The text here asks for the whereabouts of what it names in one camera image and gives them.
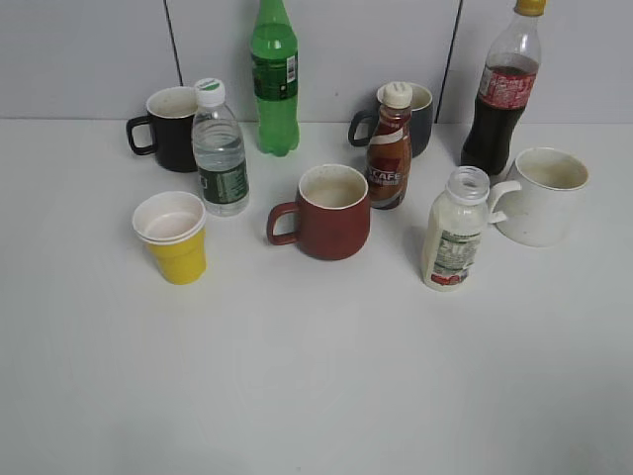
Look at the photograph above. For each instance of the clear water bottle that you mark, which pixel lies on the clear water bottle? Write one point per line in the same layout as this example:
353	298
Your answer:
218	148

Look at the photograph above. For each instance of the red ceramic mug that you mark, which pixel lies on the red ceramic mug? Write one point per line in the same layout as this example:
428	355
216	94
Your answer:
330	217

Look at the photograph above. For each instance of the black mug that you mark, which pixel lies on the black mug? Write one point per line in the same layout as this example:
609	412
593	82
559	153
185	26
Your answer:
169	114

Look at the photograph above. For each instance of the green soda bottle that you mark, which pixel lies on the green soda bottle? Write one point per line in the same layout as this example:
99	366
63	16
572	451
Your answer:
275	73

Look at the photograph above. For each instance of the brown coffee bottle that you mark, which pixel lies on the brown coffee bottle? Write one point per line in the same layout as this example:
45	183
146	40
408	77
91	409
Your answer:
389	154

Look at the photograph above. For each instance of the cola bottle yellow cap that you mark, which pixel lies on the cola bottle yellow cap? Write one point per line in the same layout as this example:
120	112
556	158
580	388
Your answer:
506	83

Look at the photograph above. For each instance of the white ceramic mug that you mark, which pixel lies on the white ceramic mug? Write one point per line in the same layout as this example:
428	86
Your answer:
537	201

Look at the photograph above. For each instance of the milk bottle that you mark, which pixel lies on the milk bottle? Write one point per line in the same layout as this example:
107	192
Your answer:
456	222

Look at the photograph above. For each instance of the yellow paper cup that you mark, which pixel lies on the yellow paper cup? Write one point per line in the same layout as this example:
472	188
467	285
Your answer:
171	225

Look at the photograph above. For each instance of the dark grey mug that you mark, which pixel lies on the dark grey mug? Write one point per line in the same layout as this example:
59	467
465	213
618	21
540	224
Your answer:
420	122

